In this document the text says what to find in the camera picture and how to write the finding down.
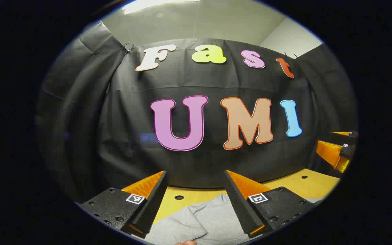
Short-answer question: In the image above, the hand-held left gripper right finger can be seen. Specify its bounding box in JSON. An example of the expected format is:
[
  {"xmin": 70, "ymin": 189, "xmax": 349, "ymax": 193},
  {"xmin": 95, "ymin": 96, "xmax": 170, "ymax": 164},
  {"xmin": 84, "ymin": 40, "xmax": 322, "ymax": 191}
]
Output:
[{"xmin": 224, "ymin": 169, "xmax": 315, "ymax": 239}]

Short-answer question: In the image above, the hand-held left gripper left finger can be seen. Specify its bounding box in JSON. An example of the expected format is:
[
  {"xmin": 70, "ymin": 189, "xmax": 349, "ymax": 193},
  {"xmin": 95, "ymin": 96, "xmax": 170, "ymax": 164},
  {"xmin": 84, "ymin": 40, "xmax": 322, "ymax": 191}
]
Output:
[{"xmin": 79, "ymin": 170, "xmax": 169, "ymax": 239}]

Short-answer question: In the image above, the grey zip sweatshirt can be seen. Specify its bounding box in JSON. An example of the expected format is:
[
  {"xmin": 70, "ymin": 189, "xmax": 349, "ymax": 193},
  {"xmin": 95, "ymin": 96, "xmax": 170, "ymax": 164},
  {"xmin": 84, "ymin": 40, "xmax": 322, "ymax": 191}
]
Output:
[{"xmin": 145, "ymin": 192, "xmax": 324, "ymax": 245}]

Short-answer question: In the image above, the black backdrop cloth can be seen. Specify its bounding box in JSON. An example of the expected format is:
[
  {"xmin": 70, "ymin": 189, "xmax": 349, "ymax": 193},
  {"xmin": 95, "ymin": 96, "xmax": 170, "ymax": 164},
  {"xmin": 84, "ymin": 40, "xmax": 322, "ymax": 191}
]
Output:
[{"xmin": 35, "ymin": 21, "xmax": 358, "ymax": 205}]

